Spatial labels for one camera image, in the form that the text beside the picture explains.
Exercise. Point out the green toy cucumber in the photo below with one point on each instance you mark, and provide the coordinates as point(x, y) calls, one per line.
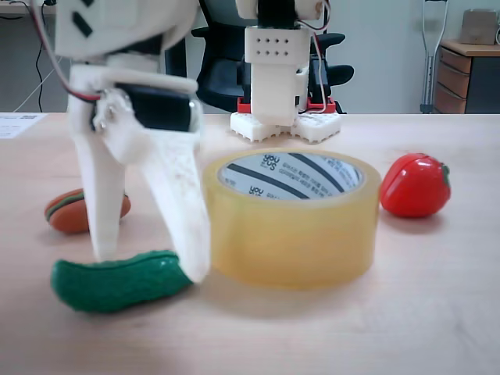
point(117, 285)

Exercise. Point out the toy hamburger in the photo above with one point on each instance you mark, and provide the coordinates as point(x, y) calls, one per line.
point(66, 215)

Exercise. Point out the background desk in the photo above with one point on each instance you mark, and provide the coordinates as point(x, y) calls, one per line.
point(19, 8)

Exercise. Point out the red and black clamp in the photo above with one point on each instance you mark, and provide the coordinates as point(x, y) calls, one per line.
point(326, 106)
point(244, 105)

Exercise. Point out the white printed paper sheet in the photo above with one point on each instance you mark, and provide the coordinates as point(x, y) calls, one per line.
point(15, 125)

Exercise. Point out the black office chair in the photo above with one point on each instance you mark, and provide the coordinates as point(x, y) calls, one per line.
point(218, 78)

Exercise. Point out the yellowish packing tape roll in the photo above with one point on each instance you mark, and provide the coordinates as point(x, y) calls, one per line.
point(293, 242)

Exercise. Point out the red toy tomato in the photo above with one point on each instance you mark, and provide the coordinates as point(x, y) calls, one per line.
point(414, 187)

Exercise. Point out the grey metal crutch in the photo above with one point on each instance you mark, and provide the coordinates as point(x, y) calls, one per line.
point(429, 78)

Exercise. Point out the wooden drawer cabinet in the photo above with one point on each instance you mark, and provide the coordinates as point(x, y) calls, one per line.
point(453, 86)

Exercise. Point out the brown cardboard box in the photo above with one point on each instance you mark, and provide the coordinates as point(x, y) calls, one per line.
point(478, 27)

